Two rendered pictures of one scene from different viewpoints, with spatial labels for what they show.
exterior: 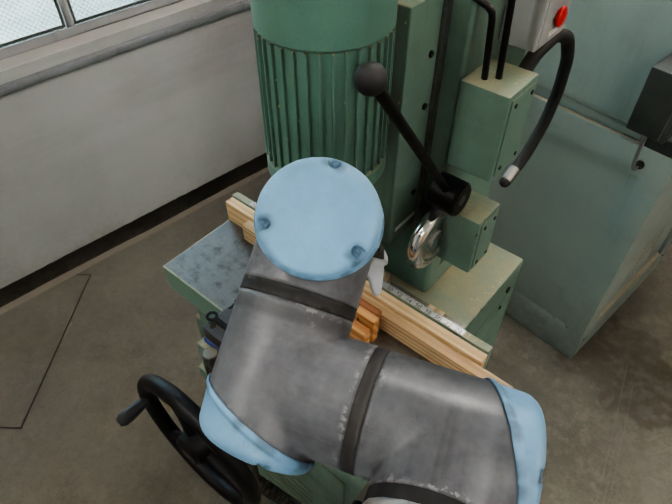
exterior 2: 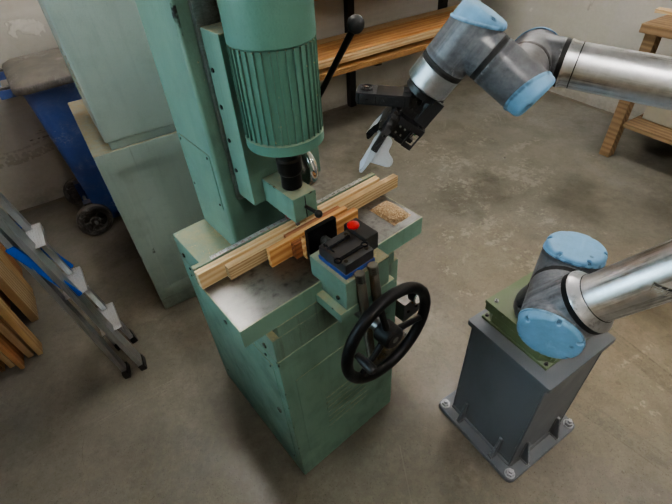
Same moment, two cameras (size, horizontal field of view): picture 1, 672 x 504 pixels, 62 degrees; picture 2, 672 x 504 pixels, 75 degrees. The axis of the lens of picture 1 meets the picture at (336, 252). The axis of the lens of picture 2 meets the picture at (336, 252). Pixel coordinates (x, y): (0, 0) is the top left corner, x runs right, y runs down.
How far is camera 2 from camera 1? 0.97 m
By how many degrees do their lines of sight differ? 54
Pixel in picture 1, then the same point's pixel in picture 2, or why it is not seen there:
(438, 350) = (367, 192)
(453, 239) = not seen: hidden behind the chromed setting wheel
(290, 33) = (306, 31)
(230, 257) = (248, 288)
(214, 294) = (284, 297)
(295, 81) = (308, 64)
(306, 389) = (536, 52)
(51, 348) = not seen: outside the picture
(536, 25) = not seen: hidden behind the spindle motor
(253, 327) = (518, 51)
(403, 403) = (538, 39)
